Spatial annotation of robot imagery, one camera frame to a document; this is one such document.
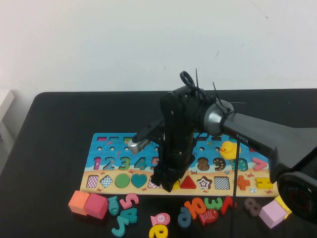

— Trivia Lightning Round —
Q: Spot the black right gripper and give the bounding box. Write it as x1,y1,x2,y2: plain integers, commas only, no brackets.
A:
151,127,197,193

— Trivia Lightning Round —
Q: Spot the red triangle piece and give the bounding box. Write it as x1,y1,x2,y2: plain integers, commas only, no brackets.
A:
179,175,198,189

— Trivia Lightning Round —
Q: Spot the teal heart piece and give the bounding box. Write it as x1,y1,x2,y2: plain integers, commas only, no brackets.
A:
130,174,148,189

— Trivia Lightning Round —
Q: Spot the dark blue number nine piece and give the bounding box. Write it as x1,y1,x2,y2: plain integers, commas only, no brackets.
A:
177,206,192,228

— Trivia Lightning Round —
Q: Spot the orange number ten piece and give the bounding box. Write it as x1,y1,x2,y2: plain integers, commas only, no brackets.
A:
183,197,207,220

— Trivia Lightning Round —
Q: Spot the green circle piece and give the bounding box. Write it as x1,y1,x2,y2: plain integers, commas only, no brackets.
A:
114,173,131,189

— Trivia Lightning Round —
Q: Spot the pink number five piece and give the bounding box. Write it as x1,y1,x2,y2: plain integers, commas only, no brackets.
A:
119,193,140,210

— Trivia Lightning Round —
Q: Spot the teal number four piece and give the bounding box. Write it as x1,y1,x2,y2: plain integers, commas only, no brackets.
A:
119,207,138,225

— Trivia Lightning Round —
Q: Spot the yellow number piece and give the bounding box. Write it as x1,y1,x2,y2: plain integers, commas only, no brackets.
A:
149,223,168,238

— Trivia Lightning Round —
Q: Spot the green number three piece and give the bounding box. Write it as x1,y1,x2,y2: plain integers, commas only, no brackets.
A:
204,197,223,211

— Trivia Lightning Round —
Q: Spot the teal hook-shaped number piece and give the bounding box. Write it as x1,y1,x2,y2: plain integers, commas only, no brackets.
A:
111,215,131,237

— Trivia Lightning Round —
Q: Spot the colourful wooden puzzle board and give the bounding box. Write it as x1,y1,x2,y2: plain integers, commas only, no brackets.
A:
81,133,280,197

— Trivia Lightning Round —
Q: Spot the red number seven piece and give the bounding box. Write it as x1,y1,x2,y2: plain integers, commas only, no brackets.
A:
219,195,237,216

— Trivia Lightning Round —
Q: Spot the orange plus sign piece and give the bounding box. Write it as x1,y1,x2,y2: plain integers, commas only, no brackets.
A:
236,175,250,191

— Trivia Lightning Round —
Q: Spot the brown number eight piece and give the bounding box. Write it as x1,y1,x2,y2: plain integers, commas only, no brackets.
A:
243,197,262,218

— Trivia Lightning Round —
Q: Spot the pink greater-than sign piece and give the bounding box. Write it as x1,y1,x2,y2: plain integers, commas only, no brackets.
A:
252,158,268,172

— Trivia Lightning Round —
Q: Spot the yellow equals sign piece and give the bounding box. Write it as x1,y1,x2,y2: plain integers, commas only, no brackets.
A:
255,178,273,189

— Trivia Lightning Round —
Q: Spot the pink wooden fish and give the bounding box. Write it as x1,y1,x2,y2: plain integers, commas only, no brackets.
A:
150,212,171,227

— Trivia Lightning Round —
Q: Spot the teal wooden fish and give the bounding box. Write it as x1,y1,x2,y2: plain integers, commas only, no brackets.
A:
106,195,120,216

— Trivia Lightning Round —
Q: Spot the red wooden fish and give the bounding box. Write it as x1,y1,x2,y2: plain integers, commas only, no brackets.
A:
197,208,219,226

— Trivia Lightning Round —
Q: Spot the magenta wooden cube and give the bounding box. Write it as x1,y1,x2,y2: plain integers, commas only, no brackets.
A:
83,193,109,220

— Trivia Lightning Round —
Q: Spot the yellow rubber duck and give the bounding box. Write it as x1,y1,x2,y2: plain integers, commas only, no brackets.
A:
219,141,241,159

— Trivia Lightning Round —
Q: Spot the orange wooden cube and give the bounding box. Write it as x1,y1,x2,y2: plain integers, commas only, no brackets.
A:
68,190,90,216

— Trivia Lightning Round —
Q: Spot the light pink wooden cube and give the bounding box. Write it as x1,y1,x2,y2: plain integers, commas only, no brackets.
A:
258,199,288,229

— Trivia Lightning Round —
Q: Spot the yellow wooden cube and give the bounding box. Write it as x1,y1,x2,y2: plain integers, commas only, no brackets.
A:
274,195,293,220

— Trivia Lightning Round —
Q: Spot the white furniture edge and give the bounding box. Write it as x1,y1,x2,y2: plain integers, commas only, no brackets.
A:
0,89,15,122

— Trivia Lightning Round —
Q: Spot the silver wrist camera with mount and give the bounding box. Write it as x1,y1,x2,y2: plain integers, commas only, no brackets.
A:
128,119,165,155

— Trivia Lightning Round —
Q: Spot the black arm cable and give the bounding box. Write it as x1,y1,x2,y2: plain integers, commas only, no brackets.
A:
179,71,242,238

